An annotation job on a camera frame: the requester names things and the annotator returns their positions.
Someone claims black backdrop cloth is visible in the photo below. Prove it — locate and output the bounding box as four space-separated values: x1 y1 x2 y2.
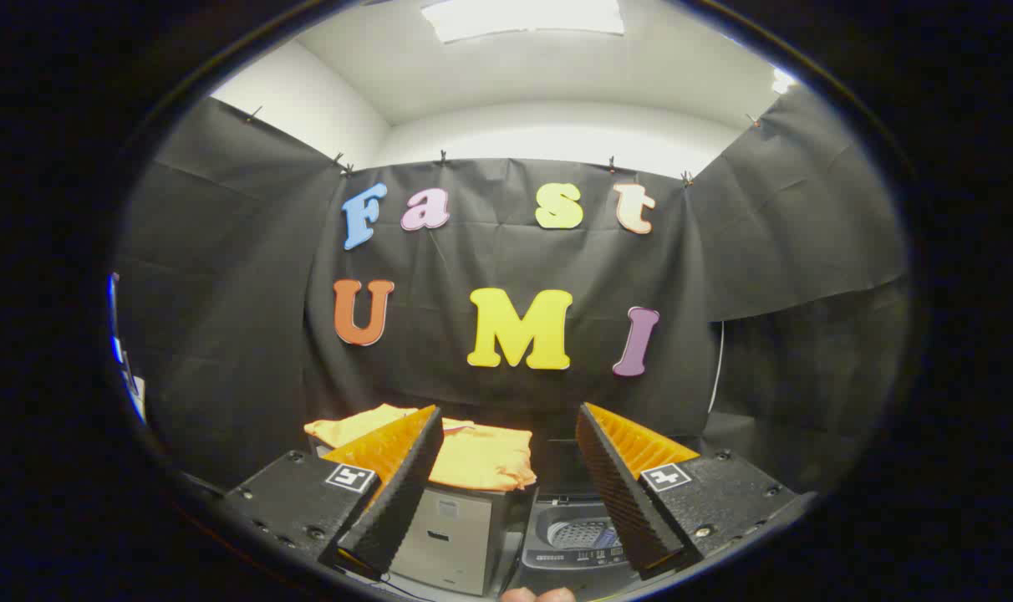
114 84 909 494

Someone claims grey washing machine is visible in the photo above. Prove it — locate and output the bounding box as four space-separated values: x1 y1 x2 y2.
519 493 641 586

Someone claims white and blue panel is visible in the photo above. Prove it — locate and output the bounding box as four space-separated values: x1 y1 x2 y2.
108 272 148 423

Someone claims ceiling light panel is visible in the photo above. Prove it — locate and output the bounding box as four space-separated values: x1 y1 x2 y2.
420 0 626 44

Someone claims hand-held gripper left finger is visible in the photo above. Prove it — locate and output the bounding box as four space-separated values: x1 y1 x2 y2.
221 405 445 579

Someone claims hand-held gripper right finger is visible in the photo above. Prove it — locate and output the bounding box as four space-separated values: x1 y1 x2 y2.
574 401 802 581

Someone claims white cable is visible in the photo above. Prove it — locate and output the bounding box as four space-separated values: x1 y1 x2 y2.
706 321 725 416

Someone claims orange polo shirt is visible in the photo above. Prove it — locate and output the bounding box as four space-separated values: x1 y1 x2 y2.
304 404 537 492

